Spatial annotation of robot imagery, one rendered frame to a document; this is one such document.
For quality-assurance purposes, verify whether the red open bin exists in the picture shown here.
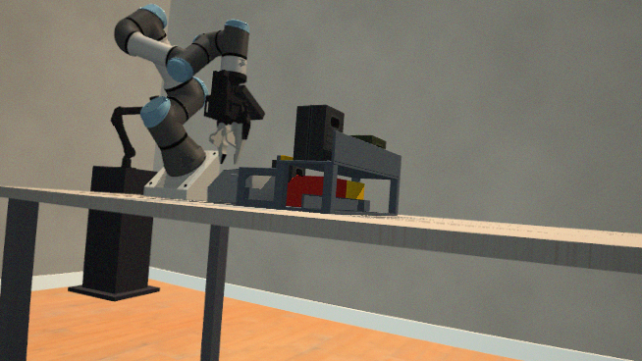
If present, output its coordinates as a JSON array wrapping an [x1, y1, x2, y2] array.
[[286, 176, 347, 207]]

